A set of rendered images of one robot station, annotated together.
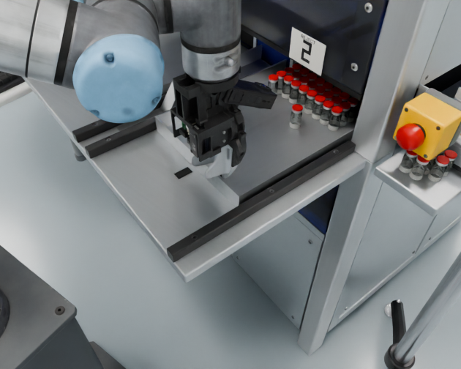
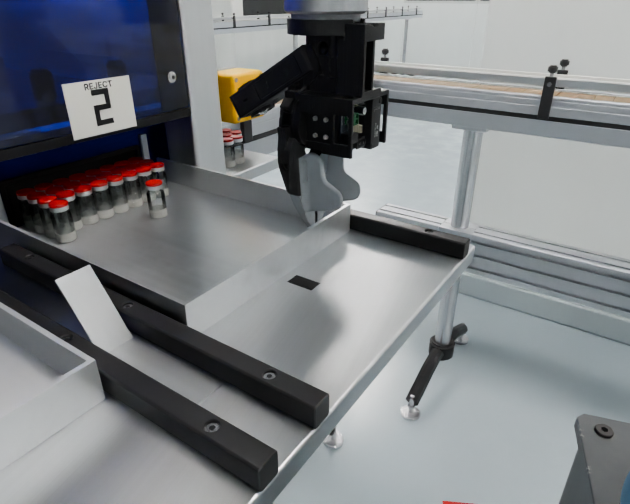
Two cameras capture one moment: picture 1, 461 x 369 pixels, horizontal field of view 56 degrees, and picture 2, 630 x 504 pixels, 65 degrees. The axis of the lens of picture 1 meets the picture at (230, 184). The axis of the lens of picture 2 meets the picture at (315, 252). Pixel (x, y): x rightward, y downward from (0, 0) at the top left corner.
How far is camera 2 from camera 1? 0.88 m
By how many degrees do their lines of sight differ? 82
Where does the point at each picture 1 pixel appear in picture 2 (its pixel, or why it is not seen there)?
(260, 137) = (191, 234)
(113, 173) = (353, 359)
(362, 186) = not seen: hidden behind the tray
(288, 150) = (217, 214)
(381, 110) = (214, 105)
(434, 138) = not seen: hidden behind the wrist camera
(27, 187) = not seen: outside the picture
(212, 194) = (333, 251)
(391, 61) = (203, 41)
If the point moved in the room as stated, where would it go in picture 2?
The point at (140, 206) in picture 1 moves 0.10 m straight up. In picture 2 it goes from (405, 302) to (415, 202)
